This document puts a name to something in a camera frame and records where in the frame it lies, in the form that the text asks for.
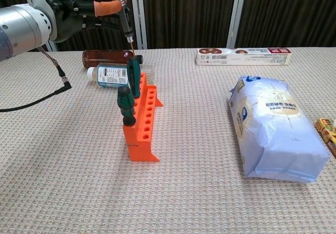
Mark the pale blue tissue pack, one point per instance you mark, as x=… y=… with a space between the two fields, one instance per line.
x=278 y=129

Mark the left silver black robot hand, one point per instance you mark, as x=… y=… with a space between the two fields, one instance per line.
x=60 y=11

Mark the beige woven tablecloth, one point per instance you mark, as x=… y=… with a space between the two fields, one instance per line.
x=183 y=192

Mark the black metal precision screwdriver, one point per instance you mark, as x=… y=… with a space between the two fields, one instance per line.
x=126 y=21

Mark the orange plastic screwdriver rack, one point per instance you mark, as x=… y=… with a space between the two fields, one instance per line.
x=139 y=150

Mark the clear bottle blue label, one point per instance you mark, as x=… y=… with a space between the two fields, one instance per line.
x=113 y=74

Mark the brown tea bottle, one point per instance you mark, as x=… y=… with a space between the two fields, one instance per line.
x=105 y=55

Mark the long white cookie box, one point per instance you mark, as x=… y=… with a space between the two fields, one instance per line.
x=244 y=58

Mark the yellow snack box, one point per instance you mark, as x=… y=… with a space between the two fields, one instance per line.
x=328 y=131

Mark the large green black screwdriver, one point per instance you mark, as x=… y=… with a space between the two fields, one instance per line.
x=126 y=105

